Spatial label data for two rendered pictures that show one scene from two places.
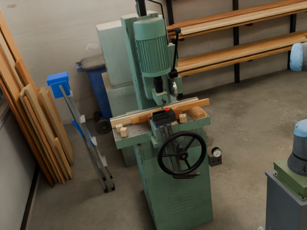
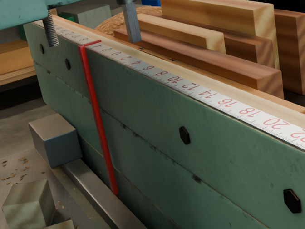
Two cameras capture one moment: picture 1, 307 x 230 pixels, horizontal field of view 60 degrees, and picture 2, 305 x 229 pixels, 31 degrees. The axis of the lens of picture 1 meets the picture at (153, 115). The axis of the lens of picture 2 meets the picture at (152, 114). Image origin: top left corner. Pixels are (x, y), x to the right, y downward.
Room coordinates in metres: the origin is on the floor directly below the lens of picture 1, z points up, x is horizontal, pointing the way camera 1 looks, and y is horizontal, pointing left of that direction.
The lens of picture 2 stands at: (1.66, 0.40, 1.06)
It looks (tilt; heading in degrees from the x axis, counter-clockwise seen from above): 21 degrees down; 257
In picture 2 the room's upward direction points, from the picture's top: 11 degrees counter-clockwise
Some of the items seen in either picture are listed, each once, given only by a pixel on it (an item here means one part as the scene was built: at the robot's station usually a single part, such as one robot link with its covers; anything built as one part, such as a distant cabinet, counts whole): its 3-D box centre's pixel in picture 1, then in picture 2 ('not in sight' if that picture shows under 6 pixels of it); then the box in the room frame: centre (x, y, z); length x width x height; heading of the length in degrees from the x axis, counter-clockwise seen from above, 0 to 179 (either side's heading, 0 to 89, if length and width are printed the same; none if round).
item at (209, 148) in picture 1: (212, 155); not in sight; (1.46, -0.35, 0.58); 0.12 x 0.08 x 0.08; 9
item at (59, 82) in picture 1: (84, 136); not in sight; (2.07, 0.64, 0.58); 0.27 x 0.25 x 1.16; 103
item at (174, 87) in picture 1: (173, 88); not in sight; (1.71, -0.17, 1.02); 0.12 x 0.03 x 0.12; 9
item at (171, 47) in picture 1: (169, 55); not in sight; (1.80, -0.18, 1.23); 0.09 x 0.08 x 0.15; 9
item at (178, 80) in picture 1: (175, 84); not in sight; (1.77, -0.19, 1.02); 0.09 x 0.07 x 0.12; 99
